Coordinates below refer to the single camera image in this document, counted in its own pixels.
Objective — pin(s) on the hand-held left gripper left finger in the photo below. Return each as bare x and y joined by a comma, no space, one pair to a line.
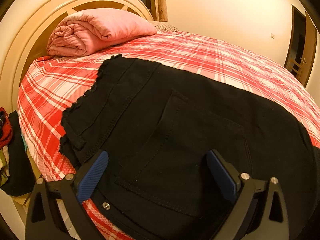
91,177

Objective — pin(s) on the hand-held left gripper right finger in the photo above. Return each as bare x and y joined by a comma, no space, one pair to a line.
221,177

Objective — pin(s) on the black pants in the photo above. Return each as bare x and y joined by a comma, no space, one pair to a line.
175,105

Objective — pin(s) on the pile of clothes beside bed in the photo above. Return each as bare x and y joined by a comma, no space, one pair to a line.
18,170

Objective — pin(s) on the red patterned garment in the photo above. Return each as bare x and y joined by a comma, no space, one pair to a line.
5,130

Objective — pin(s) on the red plaid bed sheet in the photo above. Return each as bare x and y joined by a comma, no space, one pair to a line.
200,52

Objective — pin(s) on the pink folded quilt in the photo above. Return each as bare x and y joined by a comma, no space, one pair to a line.
100,30

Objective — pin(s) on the brown wooden door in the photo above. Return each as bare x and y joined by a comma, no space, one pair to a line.
297,45

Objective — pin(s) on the beige fringed cloth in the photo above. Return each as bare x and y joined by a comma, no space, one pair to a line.
166,27

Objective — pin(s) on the cream wooden headboard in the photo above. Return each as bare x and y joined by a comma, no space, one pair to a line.
25,30

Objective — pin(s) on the beige patterned curtain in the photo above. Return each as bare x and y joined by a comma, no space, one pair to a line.
160,0

